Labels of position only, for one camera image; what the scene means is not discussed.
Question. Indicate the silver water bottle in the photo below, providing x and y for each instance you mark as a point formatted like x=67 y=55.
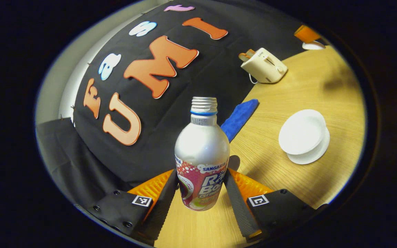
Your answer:
x=202 y=148

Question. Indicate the brown toast slice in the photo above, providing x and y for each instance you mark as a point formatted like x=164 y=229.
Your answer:
x=251 y=52
x=244 y=57

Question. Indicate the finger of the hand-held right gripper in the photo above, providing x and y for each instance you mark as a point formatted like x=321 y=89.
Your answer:
x=307 y=33

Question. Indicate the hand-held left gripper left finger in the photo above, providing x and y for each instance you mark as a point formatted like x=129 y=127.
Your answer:
x=162 y=210

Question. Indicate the white toaster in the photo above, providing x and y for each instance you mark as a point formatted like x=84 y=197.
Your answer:
x=264 y=65

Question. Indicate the blue cloth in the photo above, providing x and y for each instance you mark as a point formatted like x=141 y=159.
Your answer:
x=241 y=115

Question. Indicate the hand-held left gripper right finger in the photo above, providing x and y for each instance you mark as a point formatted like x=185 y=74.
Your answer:
x=240 y=210

